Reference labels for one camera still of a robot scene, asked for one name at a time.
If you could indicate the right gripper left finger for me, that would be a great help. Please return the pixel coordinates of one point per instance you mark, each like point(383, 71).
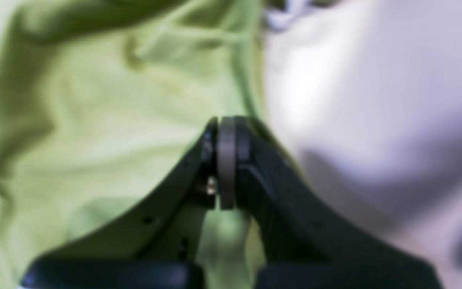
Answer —
point(151, 246)

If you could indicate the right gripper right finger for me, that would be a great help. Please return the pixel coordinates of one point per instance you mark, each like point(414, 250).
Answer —
point(306, 244)

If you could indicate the green t-shirt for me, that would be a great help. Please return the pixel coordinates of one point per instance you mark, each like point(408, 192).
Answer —
point(98, 99)

